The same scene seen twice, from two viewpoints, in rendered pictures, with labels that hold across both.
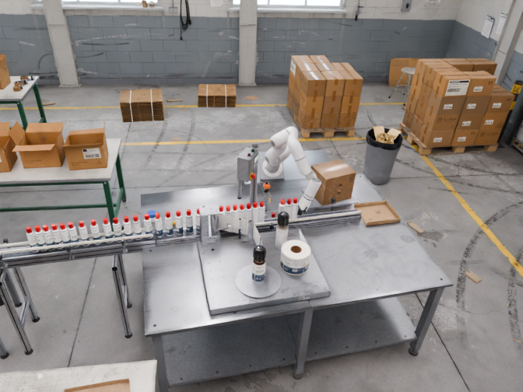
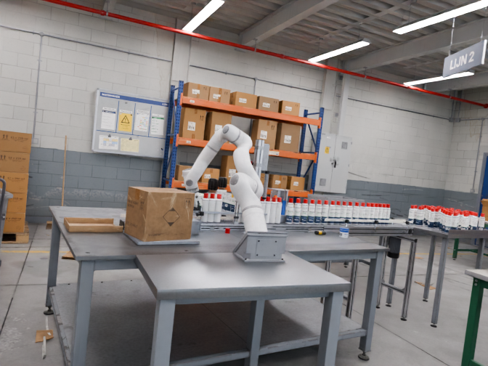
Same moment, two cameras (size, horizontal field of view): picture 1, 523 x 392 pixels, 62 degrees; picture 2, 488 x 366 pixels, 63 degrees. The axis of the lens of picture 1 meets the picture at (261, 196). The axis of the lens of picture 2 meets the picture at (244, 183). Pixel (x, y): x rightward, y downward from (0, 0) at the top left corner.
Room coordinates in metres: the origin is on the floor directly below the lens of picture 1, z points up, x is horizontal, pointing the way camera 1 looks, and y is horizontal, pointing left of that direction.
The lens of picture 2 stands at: (5.53, -0.75, 1.33)
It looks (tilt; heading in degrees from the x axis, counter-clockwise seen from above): 3 degrees down; 165
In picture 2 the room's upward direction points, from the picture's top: 6 degrees clockwise
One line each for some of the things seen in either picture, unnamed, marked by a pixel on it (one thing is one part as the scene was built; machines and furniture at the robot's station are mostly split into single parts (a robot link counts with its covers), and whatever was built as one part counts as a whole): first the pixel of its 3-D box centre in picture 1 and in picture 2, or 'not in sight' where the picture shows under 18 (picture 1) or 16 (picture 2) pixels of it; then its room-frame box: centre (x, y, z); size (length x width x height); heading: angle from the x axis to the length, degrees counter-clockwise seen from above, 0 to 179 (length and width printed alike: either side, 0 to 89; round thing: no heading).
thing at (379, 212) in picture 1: (377, 212); (93, 224); (2.98, -0.98, 0.85); 0.30 x 0.26 x 0.04; 105
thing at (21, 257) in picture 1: (82, 285); (362, 268); (2.35, 1.34, 0.47); 1.17 x 0.38 x 0.94; 105
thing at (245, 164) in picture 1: (247, 164); (261, 157); (2.77, 0.11, 1.38); 0.17 x 0.10 x 0.19; 160
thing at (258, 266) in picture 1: (258, 264); (221, 192); (2.10, -0.01, 1.04); 0.09 x 0.09 x 0.29
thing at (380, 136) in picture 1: (385, 141); not in sight; (4.98, -1.53, 0.50); 0.42 x 0.41 x 0.28; 99
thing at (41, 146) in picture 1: (42, 144); not in sight; (3.66, 2.11, 0.96); 0.53 x 0.45 x 0.37; 11
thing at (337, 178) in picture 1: (331, 182); (159, 213); (3.21, -0.60, 0.99); 0.30 x 0.24 x 0.27; 116
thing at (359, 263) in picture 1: (280, 235); (213, 227); (2.66, -0.16, 0.82); 2.10 x 1.50 x 0.02; 105
